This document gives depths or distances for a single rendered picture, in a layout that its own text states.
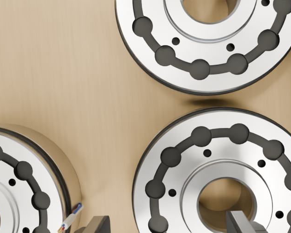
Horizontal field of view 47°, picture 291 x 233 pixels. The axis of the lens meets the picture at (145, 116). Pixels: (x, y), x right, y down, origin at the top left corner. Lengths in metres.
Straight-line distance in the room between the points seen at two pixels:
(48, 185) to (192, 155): 0.08
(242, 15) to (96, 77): 0.10
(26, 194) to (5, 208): 0.01
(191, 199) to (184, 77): 0.07
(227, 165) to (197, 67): 0.05
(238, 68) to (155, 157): 0.07
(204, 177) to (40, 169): 0.09
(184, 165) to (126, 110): 0.06
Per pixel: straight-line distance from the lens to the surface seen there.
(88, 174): 0.22
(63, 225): 0.19
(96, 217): 0.16
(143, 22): 0.19
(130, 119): 0.21
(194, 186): 0.18
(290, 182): 0.20
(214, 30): 0.18
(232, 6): 0.21
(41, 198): 0.21
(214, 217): 0.21
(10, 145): 0.20
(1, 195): 0.21
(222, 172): 0.18
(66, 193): 0.20
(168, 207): 0.19
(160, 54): 0.19
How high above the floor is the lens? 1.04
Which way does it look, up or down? 84 degrees down
